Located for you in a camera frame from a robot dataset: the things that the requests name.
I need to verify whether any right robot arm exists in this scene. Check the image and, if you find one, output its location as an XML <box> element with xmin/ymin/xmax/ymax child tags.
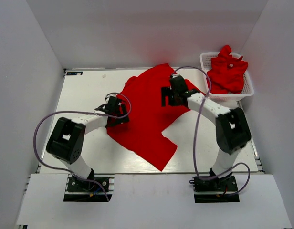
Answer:
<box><xmin>161</xmin><ymin>74</ymin><xmax>252</xmax><ymax>182</ymax></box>

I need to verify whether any white plastic basket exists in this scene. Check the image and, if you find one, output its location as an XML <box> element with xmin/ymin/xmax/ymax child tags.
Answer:
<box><xmin>199</xmin><ymin>52</ymin><xmax>254</xmax><ymax>101</ymax></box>

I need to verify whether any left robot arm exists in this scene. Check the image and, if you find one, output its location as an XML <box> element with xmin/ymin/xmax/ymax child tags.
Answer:
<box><xmin>46</xmin><ymin>93</ymin><xmax>132</xmax><ymax>182</ymax></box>

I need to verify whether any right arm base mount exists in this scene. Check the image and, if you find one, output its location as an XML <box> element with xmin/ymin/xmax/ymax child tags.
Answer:
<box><xmin>189</xmin><ymin>176</ymin><xmax>240</xmax><ymax>203</ymax></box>

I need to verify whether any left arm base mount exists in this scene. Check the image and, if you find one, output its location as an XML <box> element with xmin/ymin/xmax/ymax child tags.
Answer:
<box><xmin>63</xmin><ymin>175</ymin><xmax>115</xmax><ymax>202</ymax></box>

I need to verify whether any red t-shirt pile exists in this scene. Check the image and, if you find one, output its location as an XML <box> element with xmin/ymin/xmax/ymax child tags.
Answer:
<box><xmin>207</xmin><ymin>45</ymin><xmax>249</xmax><ymax>94</ymax></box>

